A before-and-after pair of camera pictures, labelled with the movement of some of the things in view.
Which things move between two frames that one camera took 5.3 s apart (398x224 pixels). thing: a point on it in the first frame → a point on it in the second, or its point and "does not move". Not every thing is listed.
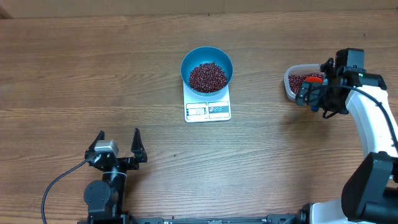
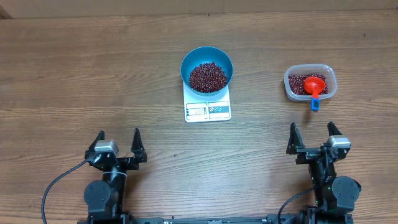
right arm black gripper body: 331,102 → 319,169
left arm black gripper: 137,149 does not move
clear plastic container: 295,75 does not move
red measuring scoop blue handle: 314,88 does not move
